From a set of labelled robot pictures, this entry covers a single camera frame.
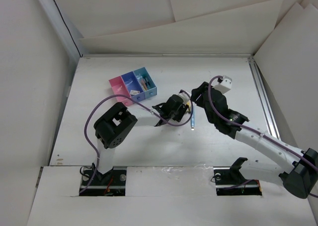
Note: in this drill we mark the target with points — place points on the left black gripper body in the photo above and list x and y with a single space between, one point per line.
177 115

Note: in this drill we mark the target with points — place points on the aluminium rail right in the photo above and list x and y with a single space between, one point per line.
266 107

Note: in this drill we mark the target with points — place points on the white eraser with label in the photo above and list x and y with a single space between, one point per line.
134 92

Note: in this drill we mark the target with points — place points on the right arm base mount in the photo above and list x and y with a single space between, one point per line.
230 182

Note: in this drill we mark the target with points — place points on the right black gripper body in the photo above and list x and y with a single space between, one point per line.
200 100

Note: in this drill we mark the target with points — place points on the yellow utility knife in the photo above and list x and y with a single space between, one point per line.
189 106

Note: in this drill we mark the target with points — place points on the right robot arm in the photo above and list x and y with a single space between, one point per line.
298 172

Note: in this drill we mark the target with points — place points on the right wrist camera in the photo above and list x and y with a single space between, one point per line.
224 84

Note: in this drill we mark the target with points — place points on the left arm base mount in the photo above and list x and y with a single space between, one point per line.
111 184

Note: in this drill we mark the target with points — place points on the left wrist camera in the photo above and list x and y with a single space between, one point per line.
185 96

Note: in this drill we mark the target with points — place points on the light blue cutter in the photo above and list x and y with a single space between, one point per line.
192 121

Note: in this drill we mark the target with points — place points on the light blue container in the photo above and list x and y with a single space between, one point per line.
143 72

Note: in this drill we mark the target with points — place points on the dark blue container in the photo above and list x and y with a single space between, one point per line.
131 83

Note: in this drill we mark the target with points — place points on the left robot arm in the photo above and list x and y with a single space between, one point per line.
113 126

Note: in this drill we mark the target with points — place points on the aluminium post left corner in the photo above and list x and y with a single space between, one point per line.
68 34

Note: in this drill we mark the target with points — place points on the pink container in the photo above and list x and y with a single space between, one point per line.
119 88

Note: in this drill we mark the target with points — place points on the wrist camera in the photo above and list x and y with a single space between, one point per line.
185 96
224 84

